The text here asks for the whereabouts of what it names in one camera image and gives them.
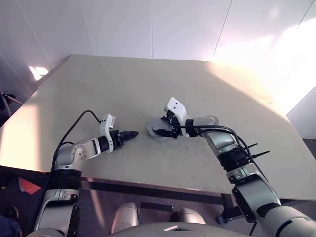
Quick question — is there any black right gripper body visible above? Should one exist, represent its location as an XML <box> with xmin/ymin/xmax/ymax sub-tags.
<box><xmin>167</xmin><ymin>111</ymin><xmax>184</xmax><ymax>139</ymax></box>

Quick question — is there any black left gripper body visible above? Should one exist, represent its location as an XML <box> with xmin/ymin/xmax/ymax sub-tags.
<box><xmin>111</xmin><ymin>130</ymin><xmax>127</xmax><ymax>151</ymax></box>

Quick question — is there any grey round housing lid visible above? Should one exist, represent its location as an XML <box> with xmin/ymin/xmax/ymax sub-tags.
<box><xmin>146</xmin><ymin>117</ymin><xmax>165</xmax><ymax>136</ymax></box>

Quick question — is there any silver left robot leg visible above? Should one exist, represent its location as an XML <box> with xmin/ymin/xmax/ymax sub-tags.
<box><xmin>110</xmin><ymin>202</ymin><xmax>140</xmax><ymax>234</ymax></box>

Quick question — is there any silver robot leg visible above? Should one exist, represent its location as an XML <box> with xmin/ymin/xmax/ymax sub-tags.
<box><xmin>110</xmin><ymin>202</ymin><xmax>140</xmax><ymax>234</ymax></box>
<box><xmin>176</xmin><ymin>207</ymin><xmax>207</xmax><ymax>225</ymax></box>

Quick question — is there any silver right robot leg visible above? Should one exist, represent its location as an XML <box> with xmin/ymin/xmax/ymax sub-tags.
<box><xmin>176</xmin><ymin>207</ymin><xmax>207</xmax><ymax>225</ymax></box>

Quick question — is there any silver robot torso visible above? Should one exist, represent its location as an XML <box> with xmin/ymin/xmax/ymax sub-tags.
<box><xmin>108</xmin><ymin>222</ymin><xmax>223</xmax><ymax>237</ymax></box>

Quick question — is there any red object on floor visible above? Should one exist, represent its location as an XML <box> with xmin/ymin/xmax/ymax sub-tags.
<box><xmin>19</xmin><ymin>177</ymin><xmax>42</xmax><ymax>195</ymax></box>

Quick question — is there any dark round object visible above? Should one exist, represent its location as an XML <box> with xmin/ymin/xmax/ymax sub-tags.
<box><xmin>2</xmin><ymin>206</ymin><xmax>20</xmax><ymax>219</ymax></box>

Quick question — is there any grey panel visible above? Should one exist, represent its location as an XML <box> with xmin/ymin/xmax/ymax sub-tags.
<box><xmin>286</xmin><ymin>86</ymin><xmax>316</xmax><ymax>140</ymax></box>

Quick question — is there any dark blue rounded object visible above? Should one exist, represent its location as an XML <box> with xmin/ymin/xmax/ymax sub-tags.
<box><xmin>0</xmin><ymin>215</ymin><xmax>22</xmax><ymax>237</ymax></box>

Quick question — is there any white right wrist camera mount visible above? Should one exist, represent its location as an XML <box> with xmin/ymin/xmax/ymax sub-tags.
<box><xmin>165</xmin><ymin>97</ymin><xmax>189</xmax><ymax>137</ymax></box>

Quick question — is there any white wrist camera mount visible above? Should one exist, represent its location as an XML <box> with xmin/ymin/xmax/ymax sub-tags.
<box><xmin>165</xmin><ymin>97</ymin><xmax>189</xmax><ymax>137</ymax></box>
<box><xmin>98</xmin><ymin>113</ymin><xmax>117</xmax><ymax>152</ymax></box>

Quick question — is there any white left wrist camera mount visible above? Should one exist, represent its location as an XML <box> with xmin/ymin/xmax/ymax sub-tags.
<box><xmin>98</xmin><ymin>113</ymin><xmax>117</xmax><ymax>152</ymax></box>

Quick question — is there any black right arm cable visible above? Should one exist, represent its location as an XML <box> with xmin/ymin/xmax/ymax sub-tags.
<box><xmin>172</xmin><ymin>124</ymin><xmax>283</xmax><ymax>205</ymax></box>

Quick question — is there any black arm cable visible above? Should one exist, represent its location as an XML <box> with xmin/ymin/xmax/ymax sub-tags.
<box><xmin>172</xmin><ymin>124</ymin><xmax>283</xmax><ymax>205</ymax></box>
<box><xmin>37</xmin><ymin>110</ymin><xmax>102</xmax><ymax>198</ymax></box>

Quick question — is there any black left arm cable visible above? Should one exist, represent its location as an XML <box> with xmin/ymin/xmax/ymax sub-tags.
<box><xmin>37</xmin><ymin>110</ymin><xmax>102</xmax><ymax>198</ymax></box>

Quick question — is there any dark metal table frame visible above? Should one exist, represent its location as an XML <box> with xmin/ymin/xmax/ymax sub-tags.
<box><xmin>80</xmin><ymin>176</ymin><xmax>250</xmax><ymax>224</ymax></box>

